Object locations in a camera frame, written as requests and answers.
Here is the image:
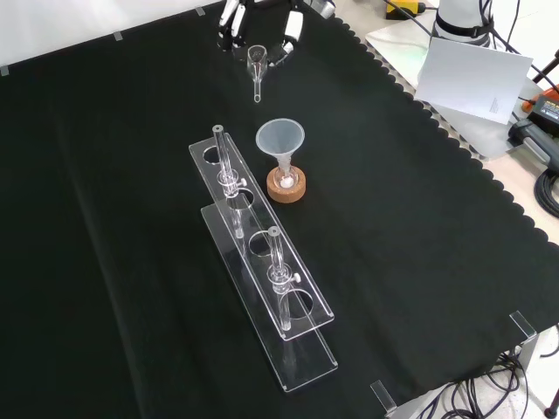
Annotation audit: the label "orange black power unit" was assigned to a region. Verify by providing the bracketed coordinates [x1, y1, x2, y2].
[521, 86, 559, 128]

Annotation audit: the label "black bench cloth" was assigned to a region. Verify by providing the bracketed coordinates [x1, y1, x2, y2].
[0, 0, 559, 419]

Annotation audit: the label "coiled black cable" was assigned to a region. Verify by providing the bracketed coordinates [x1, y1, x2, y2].
[534, 167, 559, 216]

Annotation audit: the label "pale white board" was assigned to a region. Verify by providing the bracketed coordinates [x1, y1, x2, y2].
[413, 36, 535, 127]

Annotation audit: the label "clear cloth clip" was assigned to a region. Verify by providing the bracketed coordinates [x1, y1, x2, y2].
[369, 379, 399, 414]
[509, 310, 539, 342]

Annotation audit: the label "black floor cables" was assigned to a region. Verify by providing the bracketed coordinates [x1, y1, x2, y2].
[408, 322, 559, 419]

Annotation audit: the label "cork ring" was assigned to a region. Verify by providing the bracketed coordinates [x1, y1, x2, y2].
[266, 167, 307, 204]

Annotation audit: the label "grey metal table bracket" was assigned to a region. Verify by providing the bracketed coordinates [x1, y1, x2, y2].
[513, 334, 539, 373]

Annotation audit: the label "translucent plastic funnel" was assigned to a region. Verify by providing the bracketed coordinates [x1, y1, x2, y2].
[255, 116, 307, 176]

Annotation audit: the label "small round-bottom glass flask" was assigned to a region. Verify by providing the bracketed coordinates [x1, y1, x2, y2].
[274, 161, 299, 191]

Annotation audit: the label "yellow stop button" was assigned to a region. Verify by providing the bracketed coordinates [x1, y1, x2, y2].
[383, 0, 428, 21]

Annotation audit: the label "clear acrylic funnel stand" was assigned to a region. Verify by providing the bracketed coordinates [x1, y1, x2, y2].
[187, 125, 340, 395]

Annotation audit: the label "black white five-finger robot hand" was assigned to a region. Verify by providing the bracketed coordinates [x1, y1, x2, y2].
[217, 0, 338, 67]

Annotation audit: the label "black grey clamp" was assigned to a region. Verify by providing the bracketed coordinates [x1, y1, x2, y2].
[507, 119, 559, 169]

